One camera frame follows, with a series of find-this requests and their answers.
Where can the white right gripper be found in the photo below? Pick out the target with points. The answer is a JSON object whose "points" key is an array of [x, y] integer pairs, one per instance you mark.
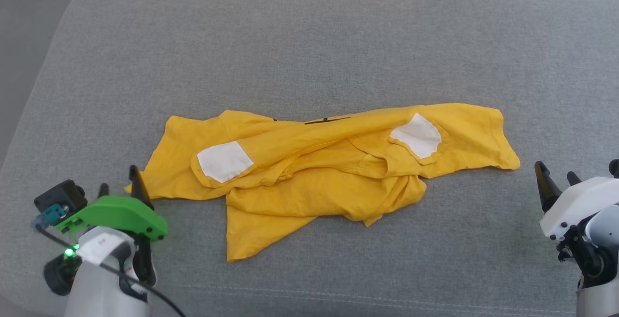
{"points": [[575, 201]]}

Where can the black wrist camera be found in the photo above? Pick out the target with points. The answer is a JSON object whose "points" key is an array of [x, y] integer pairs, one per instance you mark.
{"points": [[614, 168], [60, 193]]}

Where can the yellow t-shirt with white patches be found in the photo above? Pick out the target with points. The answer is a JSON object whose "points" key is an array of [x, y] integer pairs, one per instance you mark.
{"points": [[314, 191]]}

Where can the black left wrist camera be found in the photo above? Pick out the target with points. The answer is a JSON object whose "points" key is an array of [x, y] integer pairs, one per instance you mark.
{"points": [[60, 193]]}

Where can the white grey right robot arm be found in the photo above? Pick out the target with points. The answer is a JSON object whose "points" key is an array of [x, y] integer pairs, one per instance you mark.
{"points": [[599, 268]]}

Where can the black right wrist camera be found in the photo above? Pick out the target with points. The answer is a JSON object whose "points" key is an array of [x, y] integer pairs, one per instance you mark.
{"points": [[614, 168]]}

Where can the grey fabric sofa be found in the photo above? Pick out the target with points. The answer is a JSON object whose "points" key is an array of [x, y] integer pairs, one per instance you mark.
{"points": [[314, 46]]}

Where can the teal left camera connector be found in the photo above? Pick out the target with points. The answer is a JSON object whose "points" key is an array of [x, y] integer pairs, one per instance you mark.
{"points": [[51, 215]]}

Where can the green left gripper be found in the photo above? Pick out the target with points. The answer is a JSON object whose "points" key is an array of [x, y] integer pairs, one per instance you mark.
{"points": [[121, 213]]}

